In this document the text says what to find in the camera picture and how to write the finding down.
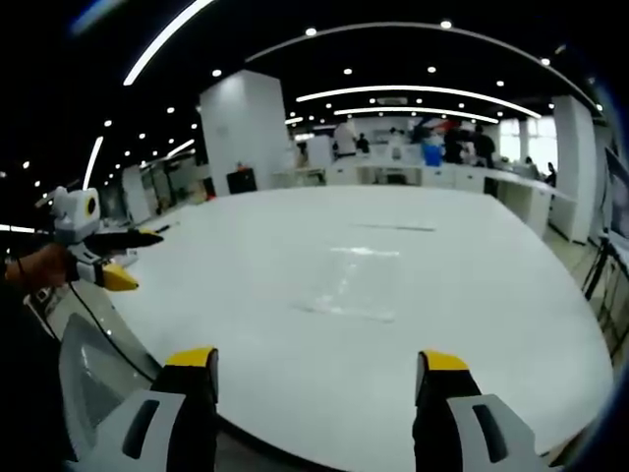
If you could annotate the narrow white pillar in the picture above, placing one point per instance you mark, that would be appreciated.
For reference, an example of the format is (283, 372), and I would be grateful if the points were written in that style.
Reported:
(575, 167)

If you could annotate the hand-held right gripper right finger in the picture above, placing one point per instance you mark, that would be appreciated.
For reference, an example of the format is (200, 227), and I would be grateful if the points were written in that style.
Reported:
(442, 423)

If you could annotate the person's dark clothing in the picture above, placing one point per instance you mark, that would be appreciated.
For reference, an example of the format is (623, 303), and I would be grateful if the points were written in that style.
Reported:
(24, 383)

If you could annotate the clear resealable bag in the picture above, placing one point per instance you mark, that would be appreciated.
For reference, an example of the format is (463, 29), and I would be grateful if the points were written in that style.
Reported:
(349, 285)

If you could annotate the grey mesh chair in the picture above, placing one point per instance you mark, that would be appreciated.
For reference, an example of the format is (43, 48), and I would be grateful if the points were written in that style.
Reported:
(91, 373)

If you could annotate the person's left hand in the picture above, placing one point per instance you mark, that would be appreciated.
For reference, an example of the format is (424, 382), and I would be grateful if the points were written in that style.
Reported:
(46, 268)

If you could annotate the wide white pillar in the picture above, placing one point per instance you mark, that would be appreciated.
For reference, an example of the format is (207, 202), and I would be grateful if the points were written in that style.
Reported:
(243, 133)

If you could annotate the white counter row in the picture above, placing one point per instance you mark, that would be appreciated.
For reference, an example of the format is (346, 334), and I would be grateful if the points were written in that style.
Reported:
(511, 189)

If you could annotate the small white object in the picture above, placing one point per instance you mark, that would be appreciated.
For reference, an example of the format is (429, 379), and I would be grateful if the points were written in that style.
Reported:
(131, 258)

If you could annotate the black metal stand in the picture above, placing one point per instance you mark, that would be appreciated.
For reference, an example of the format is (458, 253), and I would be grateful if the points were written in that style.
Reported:
(597, 273)

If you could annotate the blue container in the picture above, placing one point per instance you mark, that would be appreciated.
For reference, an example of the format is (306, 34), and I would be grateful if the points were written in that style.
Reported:
(432, 155)

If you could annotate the black cabinet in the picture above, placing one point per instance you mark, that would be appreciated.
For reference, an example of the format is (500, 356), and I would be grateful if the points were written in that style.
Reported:
(241, 181)

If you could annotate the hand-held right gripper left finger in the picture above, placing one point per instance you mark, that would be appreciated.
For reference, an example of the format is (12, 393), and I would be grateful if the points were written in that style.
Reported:
(162, 423)

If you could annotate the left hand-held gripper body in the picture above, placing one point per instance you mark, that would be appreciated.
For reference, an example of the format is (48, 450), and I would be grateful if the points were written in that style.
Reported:
(74, 216)

